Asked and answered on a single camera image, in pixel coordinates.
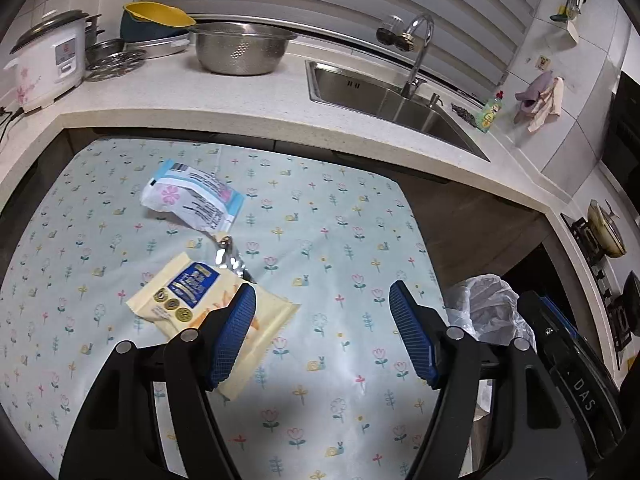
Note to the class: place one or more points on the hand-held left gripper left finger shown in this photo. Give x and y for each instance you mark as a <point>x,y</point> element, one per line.
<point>235,330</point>

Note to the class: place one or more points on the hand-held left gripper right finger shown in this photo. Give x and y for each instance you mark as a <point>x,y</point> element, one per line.
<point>412,335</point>

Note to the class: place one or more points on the beige chips bag blue label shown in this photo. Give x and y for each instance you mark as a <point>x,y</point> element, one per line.
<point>175,290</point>

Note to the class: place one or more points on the white plastic bag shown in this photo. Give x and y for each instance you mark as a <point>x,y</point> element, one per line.
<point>487,305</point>

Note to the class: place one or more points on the silver foil wrapper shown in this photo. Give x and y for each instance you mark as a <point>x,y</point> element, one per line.
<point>230,257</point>

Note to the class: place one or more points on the black frying pan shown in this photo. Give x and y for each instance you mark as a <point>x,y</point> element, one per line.
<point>629,302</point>

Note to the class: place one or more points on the black gas stove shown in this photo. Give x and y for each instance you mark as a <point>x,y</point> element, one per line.
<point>607,285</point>

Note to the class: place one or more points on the floral tablecloth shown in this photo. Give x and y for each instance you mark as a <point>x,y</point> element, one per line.
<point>325,220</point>

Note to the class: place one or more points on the light blue white packet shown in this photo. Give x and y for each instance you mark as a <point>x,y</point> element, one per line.
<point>185,195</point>

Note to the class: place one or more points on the wok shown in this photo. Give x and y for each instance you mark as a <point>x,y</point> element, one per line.
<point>605,227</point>

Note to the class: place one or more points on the green dish soap bottle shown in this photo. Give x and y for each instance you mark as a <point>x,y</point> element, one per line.
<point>487,115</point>

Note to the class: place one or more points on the sink soap dispenser knob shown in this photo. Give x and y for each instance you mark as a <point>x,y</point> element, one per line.
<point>435,100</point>

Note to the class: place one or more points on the steel kitchen sink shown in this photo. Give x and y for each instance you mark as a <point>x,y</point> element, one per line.
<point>360,87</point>

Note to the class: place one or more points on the beige hanging cloth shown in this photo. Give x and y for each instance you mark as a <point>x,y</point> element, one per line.
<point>550,105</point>

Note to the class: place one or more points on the purple hanging cloth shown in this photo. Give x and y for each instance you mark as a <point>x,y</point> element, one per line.
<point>535,92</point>

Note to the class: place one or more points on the steel colander bowl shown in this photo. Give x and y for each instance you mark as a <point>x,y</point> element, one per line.
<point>240,50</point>

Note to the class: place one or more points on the chrome faucet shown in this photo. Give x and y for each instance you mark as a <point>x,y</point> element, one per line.
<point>417,55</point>

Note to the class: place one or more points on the round steel steamer rack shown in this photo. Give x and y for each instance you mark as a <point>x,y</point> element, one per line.
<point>115,65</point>

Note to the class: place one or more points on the metal tray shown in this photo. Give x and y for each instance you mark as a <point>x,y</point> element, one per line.
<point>162,47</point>

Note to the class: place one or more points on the small steel bowl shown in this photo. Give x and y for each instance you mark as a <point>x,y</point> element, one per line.
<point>105,50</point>

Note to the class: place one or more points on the blue plastic basin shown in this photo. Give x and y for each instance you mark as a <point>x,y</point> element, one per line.
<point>137,27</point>

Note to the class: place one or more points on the yellow plastic basin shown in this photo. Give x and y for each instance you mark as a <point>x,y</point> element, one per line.
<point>155,12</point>

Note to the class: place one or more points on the white rice cooker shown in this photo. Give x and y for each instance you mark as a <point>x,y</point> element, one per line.
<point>45,60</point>

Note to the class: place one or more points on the steel pot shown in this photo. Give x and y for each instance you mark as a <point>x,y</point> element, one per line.
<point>95,30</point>

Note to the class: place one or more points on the black wall appliance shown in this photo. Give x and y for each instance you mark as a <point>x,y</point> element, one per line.
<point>625,135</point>

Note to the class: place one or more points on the small wall sticker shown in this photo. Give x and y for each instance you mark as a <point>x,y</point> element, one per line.
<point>543,62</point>

